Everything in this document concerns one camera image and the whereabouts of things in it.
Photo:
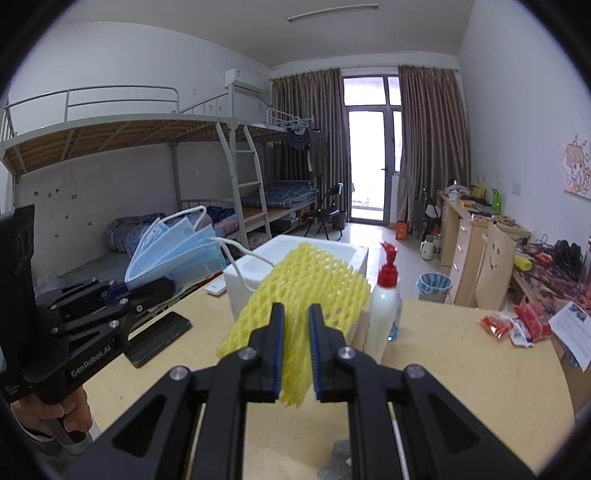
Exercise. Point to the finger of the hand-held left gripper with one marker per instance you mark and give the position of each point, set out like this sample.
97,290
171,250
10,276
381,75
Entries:
152,293
83,293

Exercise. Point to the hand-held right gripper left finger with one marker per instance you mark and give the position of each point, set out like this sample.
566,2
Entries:
277,355

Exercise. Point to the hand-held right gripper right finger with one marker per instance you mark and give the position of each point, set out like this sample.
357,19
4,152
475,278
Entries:
316,355

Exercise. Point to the blue face masks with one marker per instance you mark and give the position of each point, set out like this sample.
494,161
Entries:
175,249

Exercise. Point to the yellow foam fruit net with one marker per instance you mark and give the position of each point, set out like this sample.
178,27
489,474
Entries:
304,286

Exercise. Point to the white foam box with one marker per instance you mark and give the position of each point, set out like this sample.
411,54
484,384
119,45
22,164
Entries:
240,295

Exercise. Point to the person's left hand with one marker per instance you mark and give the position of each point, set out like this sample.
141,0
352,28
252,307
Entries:
76,413

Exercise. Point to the black smartphone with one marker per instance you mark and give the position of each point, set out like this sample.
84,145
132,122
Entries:
157,339

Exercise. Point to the white remote control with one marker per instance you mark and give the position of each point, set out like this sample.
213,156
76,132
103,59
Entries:
215,288

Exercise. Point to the blue patterned quilt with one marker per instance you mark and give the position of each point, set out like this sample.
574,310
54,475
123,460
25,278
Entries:
129,233

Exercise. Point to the white red pump bottle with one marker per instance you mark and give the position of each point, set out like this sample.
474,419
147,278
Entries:
381,318

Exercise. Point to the black bucket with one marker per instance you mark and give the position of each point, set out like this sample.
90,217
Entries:
339,222

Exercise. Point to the blue trash bin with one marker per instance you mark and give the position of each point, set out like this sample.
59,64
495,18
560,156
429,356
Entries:
434,288

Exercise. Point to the white metal ladder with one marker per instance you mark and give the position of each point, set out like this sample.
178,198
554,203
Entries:
240,184

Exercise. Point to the orange plastic container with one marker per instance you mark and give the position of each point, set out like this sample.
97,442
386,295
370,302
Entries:
401,230

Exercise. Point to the white thermos jug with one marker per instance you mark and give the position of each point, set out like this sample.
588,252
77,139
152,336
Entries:
427,249

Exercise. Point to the black folding chair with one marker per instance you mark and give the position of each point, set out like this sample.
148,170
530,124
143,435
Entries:
330,198

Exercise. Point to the blue plaid bedding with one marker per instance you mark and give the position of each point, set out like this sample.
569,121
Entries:
281,191

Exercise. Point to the long metal bunk bed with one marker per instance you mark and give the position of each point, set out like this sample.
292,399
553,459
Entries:
115,131

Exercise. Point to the wooden desk with drawers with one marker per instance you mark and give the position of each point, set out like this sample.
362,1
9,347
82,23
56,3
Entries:
461,249

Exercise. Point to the orange snack packet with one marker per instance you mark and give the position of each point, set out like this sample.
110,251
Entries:
494,325

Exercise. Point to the wooden smiley face chair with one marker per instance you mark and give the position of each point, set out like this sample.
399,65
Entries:
494,267

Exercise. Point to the glass balcony door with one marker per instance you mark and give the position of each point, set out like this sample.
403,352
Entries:
369,161

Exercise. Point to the short metal bunk bed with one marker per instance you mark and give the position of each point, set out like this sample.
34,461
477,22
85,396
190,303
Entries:
277,134

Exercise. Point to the dark hanging clothes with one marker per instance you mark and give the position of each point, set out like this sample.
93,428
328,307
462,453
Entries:
298,141

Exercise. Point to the red white snack packet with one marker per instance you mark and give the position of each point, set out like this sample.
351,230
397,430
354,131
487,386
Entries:
531,323

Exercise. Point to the yellow object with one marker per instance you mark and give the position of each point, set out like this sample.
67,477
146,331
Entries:
524,263

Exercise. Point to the white air conditioner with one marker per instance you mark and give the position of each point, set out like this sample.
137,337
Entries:
244,83

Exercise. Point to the green bottle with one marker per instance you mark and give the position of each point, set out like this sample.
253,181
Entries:
497,199

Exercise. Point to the cluttered wooden desk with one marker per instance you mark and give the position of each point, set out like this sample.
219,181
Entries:
545,286

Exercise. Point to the brown curtain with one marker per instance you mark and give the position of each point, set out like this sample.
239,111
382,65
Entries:
429,138
304,101

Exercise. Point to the printed paper leaflet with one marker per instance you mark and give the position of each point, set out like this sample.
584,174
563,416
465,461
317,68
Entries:
570,327

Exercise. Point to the ceiling tube light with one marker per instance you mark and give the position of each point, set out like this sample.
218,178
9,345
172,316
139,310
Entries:
332,13

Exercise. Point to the cartoon wall poster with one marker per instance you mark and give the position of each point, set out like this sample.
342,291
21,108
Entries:
577,166

